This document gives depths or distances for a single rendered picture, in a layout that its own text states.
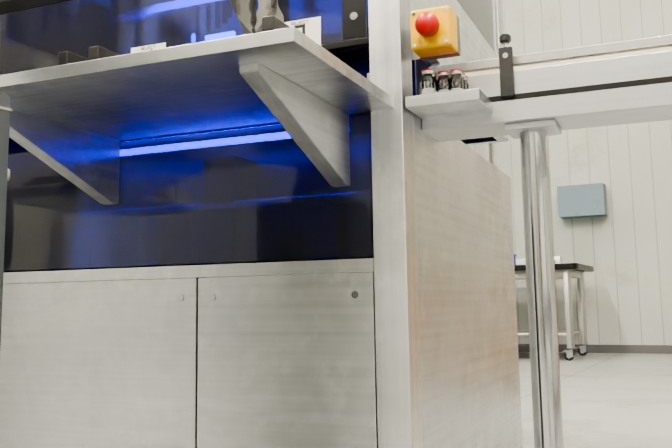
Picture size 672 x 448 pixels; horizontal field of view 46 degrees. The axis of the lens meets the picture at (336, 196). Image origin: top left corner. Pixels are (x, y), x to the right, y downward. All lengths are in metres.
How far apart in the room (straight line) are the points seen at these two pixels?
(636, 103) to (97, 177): 0.99
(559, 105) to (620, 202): 7.06
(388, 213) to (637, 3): 7.66
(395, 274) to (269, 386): 0.31
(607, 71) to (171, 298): 0.89
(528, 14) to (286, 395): 7.91
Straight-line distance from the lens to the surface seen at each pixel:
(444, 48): 1.41
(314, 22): 1.50
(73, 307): 1.71
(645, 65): 1.45
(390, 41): 1.43
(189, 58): 1.12
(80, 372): 1.70
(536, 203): 1.46
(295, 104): 1.22
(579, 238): 8.51
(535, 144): 1.48
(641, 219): 8.44
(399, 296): 1.36
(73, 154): 1.56
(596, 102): 1.44
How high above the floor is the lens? 0.52
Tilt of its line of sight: 8 degrees up
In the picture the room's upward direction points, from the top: 1 degrees counter-clockwise
